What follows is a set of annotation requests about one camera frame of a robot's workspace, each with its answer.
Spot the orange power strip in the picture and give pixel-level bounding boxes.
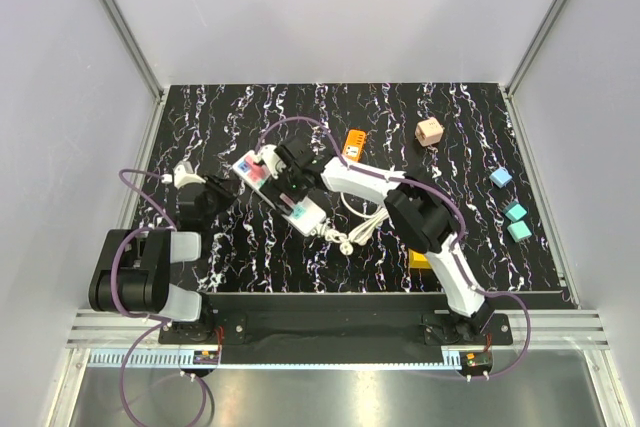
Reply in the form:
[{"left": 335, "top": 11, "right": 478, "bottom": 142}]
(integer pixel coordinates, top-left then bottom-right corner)
[{"left": 342, "top": 129, "right": 367, "bottom": 162}]

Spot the green usb charger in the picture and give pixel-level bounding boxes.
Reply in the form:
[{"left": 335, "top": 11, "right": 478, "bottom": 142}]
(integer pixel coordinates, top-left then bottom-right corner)
[{"left": 507, "top": 220, "right": 532, "bottom": 242}]

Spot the pink plug adapter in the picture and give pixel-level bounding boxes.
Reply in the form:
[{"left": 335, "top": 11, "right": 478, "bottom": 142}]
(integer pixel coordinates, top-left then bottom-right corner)
[{"left": 246, "top": 158, "right": 270, "bottom": 187}]

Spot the white multicolour power strip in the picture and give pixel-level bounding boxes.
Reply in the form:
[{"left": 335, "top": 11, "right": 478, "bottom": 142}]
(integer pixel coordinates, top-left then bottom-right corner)
[{"left": 232, "top": 150, "right": 327, "bottom": 237}]

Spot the beige cube socket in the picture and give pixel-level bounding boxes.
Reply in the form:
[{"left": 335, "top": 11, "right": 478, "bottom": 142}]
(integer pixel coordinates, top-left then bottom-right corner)
[{"left": 415, "top": 117, "right": 444, "bottom": 147}]

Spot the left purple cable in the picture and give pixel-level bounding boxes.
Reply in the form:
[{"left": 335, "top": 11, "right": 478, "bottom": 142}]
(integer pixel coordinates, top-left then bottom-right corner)
[{"left": 109, "top": 168, "right": 216, "bottom": 423}]

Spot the white coiled power cable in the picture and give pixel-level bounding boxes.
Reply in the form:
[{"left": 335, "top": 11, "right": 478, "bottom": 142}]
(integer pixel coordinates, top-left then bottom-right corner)
[{"left": 339, "top": 191, "right": 391, "bottom": 247}]

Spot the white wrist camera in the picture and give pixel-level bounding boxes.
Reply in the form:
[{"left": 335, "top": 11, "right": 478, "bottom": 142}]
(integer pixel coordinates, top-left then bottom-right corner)
[
  {"left": 160, "top": 162, "right": 206, "bottom": 189},
  {"left": 255, "top": 144, "right": 287, "bottom": 179}
]

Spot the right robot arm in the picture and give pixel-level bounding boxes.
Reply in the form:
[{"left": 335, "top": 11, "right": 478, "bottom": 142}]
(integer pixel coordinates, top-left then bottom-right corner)
[{"left": 257, "top": 137, "right": 494, "bottom": 344}]

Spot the white strip cord plug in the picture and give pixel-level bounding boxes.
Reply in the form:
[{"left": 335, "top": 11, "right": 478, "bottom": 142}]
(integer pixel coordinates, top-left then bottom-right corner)
[{"left": 314, "top": 223, "right": 354, "bottom": 256}]

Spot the light blue usb charger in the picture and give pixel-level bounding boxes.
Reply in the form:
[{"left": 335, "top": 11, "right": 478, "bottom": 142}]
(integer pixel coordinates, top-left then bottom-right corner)
[{"left": 490, "top": 167, "right": 513, "bottom": 188}]

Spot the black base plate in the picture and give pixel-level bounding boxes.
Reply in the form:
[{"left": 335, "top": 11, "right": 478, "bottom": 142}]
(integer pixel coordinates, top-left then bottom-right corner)
[{"left": 161, "top": 293, "right": 513, "bottom": 347}]

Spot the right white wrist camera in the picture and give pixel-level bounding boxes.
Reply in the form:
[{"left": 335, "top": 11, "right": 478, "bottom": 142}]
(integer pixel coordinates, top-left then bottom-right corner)
[{"left": 255, "top": 144, "right": 287, "bottom": 179}]

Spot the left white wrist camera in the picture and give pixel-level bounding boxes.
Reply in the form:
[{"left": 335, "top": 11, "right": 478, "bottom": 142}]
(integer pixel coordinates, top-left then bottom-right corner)
[{"left": 160, "top": 162, "right": 206, "bottom": 189}]

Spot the teal usb charger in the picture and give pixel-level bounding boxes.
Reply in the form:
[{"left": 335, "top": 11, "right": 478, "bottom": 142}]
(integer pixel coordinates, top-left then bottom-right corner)
[{"left": 502, "top": 201, "right": 528, "bottom": 222}]

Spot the yellow cube socket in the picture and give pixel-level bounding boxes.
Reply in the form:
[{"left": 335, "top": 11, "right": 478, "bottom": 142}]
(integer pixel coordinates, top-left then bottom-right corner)
[{"left": 408, "top": 250, "right": 431, "bottom": 270}]

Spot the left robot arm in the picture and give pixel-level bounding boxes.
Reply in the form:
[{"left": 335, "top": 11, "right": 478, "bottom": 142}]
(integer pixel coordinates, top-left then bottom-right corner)
[{"left": 88, "top": 174, "right": 241, "bottom": 343}]

